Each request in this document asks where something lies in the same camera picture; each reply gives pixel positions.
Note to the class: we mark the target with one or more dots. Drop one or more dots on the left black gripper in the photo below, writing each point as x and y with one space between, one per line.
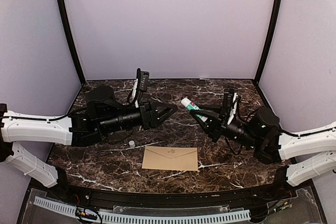
150 116

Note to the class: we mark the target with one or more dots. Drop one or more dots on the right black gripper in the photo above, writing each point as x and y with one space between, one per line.
214 128

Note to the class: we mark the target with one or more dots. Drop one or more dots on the green white glue stick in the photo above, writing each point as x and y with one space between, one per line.
192 106

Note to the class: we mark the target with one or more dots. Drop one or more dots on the brown kraft paper envelope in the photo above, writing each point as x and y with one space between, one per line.
170 158

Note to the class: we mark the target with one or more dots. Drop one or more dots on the white glue stick cap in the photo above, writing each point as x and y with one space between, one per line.
132 144

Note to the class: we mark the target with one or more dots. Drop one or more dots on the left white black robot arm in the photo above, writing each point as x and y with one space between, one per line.
84 127

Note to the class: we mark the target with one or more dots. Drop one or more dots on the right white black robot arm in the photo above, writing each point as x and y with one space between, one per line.
271 144

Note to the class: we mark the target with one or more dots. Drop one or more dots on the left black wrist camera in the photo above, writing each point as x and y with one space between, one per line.
139 88

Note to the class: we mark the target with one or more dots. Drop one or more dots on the black curved front rail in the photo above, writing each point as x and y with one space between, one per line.
254 197

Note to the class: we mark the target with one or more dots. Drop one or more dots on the white slotted cable duct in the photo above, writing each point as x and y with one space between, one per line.
145 215

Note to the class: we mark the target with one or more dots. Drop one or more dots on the right black frame post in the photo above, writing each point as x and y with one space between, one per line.
268 41

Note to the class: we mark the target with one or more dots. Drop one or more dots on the black frame post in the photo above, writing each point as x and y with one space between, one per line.
70 41
268 41

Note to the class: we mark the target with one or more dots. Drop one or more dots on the left black frame post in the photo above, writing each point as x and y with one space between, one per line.
70 41

